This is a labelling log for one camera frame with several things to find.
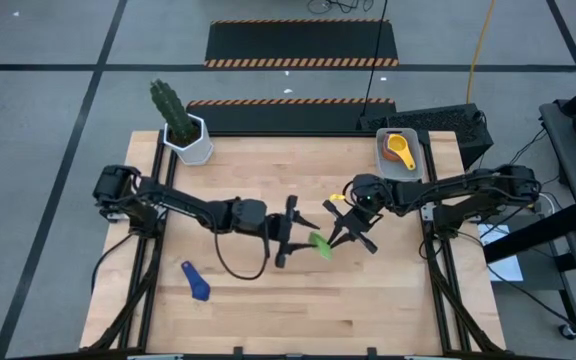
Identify green cactus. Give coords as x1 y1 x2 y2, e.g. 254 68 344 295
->
148 77 197 142

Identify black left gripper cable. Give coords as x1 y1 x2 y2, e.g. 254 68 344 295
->
212 219 272 281

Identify yellow measuring cup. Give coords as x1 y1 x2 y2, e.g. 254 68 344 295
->
386 132 417 172

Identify yellow hanging cable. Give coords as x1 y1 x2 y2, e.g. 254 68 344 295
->
465 0 498 105

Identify white paper sheet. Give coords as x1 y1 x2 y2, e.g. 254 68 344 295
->
476 223 525 283

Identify white hexagonal plant pot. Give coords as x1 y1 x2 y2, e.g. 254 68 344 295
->
162 113 216 167

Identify hazard-striped black floor mat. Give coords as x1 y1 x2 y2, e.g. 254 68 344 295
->
203 18 400 69
185 97 398 136

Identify grey plastic basket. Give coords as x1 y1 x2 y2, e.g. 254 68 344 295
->
375 127 426 182

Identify black hanging cable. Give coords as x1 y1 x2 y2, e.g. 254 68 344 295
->
360 0 390 119

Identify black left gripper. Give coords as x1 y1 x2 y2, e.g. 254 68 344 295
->
266 195 321 269

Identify black aluminium table frame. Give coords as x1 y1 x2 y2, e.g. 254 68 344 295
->
5 128 576 360

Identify green measuring cup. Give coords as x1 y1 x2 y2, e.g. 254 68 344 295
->
307 231 335 262

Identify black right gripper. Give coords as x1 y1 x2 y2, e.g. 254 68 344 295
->
322 199 382 254

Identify small dark blue measuring cup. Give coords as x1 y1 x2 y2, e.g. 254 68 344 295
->
180 260 212 303

